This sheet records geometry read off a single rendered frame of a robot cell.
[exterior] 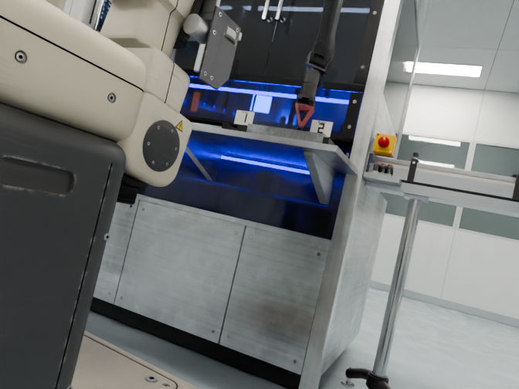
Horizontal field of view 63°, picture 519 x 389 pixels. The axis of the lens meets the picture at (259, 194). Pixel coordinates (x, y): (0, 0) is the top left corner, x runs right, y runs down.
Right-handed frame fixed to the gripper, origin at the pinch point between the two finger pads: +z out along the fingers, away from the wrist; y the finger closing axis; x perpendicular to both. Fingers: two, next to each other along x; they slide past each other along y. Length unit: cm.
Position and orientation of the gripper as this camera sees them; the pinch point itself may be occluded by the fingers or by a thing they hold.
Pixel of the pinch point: (300, 124)
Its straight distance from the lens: 155.1
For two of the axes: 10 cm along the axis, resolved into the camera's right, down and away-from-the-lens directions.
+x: -9.7, -2.1, 1.6
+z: -2.1, 9.8, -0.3
